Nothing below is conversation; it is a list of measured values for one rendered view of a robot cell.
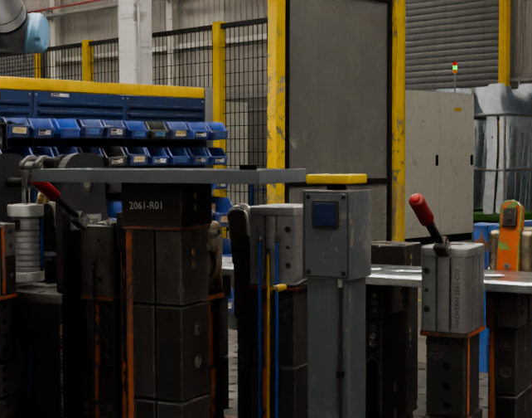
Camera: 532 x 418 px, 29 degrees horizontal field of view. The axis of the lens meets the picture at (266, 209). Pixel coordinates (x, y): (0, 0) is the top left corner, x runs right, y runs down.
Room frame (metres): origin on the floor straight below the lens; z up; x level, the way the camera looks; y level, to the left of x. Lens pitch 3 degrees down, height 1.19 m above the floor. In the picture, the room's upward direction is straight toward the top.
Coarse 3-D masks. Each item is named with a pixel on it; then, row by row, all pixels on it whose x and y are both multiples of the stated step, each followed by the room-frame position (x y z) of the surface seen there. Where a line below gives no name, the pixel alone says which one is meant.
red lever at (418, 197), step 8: (416, 200) 1.29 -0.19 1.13; (424, 200) 1.30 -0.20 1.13; (416, 208) 1.30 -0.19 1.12; (424, 208) 1.30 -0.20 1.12; (424, 216) 1.31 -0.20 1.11; (432, 216) 1.33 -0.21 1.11; (424, 224) 1.33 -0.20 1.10; (432, 224) 1.34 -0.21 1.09; (432, 232) 1.36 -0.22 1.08; (440, 240) 1.37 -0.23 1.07; (448, 240) 1.39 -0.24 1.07; (440, 248) 1.38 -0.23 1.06; (448, 248) 1.38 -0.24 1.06
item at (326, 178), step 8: (312, 176) 1.31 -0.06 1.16; (320, 176) 1.31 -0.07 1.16; (328, 176) 1.30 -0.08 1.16; (336, 176) 1.30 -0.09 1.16; (344, 176) 1.29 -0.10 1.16; (352, 176) 1.30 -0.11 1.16; (360, 176) 1.32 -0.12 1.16; (328, 184) 1.32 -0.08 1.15; (336, 184) 1.32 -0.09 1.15; (344, 184) 1.32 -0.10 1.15
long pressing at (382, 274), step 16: (224, 256) 1.89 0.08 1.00; (224, 272) 1.69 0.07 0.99; (384, 272) 1.62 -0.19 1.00; (400, 272) 1.62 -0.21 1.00; (416, 272) 1.65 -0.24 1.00; (496, 272) 1.62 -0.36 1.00; (512, 272) 1.62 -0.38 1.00; (528, 272) 1.62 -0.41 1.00; (496, 288) 1.48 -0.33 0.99; (512, 288) 1.47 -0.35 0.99; (528, 288) 1.46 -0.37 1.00
